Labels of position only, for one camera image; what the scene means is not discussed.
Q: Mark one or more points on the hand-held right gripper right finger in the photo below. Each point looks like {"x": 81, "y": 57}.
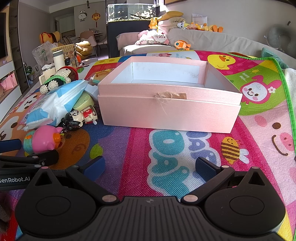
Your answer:
{"x": 205, "y": 169}

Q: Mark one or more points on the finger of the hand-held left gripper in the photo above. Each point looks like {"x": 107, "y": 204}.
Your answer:
{"x": 44, "y": 158}
{"x": 10, "y": 145}

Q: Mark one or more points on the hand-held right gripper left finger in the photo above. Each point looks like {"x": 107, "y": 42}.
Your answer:
{"x": 93, "y": 168}

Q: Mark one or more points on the pink pig toy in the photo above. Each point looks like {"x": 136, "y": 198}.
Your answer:
{"x": 44, "y": 138}

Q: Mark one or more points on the black-haired toy figure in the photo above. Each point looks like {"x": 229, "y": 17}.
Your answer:
{"x": 71, "y": 119}

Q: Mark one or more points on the pink cardboard box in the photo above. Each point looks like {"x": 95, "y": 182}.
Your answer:
{"x": 161, "y": 111}

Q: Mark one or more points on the crochet doll with green body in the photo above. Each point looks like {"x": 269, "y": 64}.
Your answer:
{"x": 59, "y": 77}

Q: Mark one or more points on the white tv cabinet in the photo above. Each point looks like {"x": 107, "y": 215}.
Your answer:
{"x": 11, "y": 97}

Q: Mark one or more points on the colourful cartoon play mat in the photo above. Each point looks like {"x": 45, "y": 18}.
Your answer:
{"x": 138, "y": 148}

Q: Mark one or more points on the red and white wind-up toy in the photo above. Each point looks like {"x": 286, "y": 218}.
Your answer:
{"x": 89, "y": 113}

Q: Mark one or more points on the blue and white tissue pack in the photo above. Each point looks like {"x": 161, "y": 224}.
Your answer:
{"x": 60, "y": 99}

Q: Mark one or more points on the pink bag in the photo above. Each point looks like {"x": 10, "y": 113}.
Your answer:
{"x": 8, "y": 82}

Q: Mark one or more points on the pale green plastic case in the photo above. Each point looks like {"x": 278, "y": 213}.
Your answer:
{"x": 83, "y": 102}

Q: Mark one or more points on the watermelon ball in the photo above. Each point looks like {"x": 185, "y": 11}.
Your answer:
{"x": 28, "y": 70}

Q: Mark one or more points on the white plastic jug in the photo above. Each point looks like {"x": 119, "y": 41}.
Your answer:
{"x": 47, "y": 73}

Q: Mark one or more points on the yellow snack packet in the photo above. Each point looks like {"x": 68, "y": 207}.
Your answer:
{"x": 101, "y": 74}

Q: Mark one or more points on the clear plastic bag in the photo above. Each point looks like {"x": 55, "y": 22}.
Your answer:
{"x": 42, "y": 54}

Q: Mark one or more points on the white thermos bottle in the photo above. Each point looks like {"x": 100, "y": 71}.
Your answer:
{"x": 58, "y": 60}

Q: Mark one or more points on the woven straw bag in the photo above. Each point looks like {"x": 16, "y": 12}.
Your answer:
{"x": 68, "y": 52}

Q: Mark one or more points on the black television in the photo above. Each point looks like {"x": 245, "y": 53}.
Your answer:
{"x": 2, "y": 34}

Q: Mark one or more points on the large yellow plush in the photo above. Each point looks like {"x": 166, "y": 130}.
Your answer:
{"x": 49, "y": 37}

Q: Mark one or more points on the yellow armchair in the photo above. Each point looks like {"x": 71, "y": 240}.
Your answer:
{"x": 83, "y": 47}

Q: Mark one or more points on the orange fish plush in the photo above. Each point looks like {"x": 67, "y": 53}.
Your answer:
{"x": 181, "y": 44}

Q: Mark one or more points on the dining table with chairs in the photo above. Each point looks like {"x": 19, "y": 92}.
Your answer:
{"x": 89, "y": 38}

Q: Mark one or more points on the grey sofa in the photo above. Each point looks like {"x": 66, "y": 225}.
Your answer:
{"x": 208, "y": 40}

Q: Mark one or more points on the dark fish tank cabinet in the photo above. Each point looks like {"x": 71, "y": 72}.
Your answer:
{"x": 112, "y": 39}

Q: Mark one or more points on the teal cushion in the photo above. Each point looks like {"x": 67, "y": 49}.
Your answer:
{"x": 272, "y": 56}

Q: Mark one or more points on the yellow and orange duck plush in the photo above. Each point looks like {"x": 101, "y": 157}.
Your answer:
{"x": 212, "y": 28}

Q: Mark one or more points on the pink floral cloth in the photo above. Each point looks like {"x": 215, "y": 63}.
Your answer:
{"x": 152, "y": 38}

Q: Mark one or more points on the small white plush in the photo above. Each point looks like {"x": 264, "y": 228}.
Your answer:
{"x": 180, "y": 24}

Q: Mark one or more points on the pale pink pillow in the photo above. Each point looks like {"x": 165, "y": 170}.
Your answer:
{"x": 168, "y": 24}

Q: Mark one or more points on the red lantern ornament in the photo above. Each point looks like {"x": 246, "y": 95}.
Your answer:
{"x": 96, "y": 16}

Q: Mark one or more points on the grey neck pillow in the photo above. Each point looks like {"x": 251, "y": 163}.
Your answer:
{"x": 275, "y": 34}

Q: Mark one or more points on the orange plush toy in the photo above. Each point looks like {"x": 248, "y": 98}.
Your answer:
{"x": 153, "y": 23}

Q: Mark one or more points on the yellow pillow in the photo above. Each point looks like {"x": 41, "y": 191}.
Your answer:
{"x": 171, "y": 15}

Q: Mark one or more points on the glass fish tank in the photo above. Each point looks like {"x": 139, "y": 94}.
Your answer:
{"x": 129, "y": 11}

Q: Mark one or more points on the panda wall clock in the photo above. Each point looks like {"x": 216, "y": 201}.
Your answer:
{"x": 82, "y": 15}

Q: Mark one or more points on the framed wall picture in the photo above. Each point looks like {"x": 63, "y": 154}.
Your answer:
{"x": 173, "y": 1}

